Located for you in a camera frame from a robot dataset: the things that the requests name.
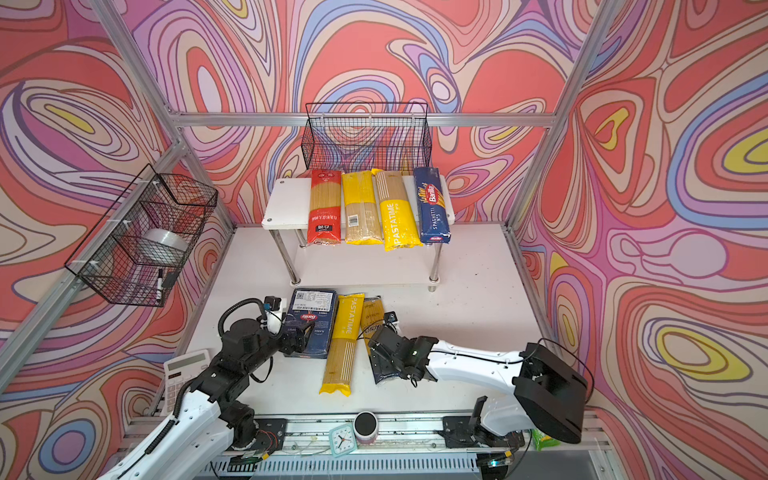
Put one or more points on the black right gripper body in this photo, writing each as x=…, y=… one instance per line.
x=386, y=367

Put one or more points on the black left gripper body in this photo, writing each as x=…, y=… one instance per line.
x=267, y=346

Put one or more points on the clear blue spaghetti pack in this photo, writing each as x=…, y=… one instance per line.
x=375, y=317

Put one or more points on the dark blue Barilla pasta box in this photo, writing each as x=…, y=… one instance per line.
x=317, y=307

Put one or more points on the red spaghetti pack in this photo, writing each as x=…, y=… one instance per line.
x=324, y=226

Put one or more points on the yellow pastatime spaghetti pack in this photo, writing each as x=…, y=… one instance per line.
x=398, y=222
x=341, y=356

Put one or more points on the blue Barilla spaghetti pack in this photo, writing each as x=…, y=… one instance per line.
x=433, y=219

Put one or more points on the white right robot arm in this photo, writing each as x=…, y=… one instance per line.
x=531, y=389

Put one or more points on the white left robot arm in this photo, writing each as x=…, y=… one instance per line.
x=207, y=418

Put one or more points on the black round speaker can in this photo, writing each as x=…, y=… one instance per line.
x=366, y=427

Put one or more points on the white calculator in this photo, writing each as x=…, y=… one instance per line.
x=178, y=371

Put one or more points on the teal alarm clock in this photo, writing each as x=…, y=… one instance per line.
x=342, y=440

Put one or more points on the white two-tier shelf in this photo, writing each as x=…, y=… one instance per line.
x=343, y=265

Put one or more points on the black marker pen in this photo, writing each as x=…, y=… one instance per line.
x=159, y=286

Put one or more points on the silver tape roll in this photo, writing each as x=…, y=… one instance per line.
x=166, y=238

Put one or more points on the green snack packet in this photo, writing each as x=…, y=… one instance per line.
x=541, y=441

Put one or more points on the black wire basket left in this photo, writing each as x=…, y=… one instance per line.
x=149, y=241

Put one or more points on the black wire basket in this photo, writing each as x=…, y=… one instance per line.
x=349, y=136
x=149, y=241

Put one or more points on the black wire basket rear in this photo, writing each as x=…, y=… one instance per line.
x=349, y=136

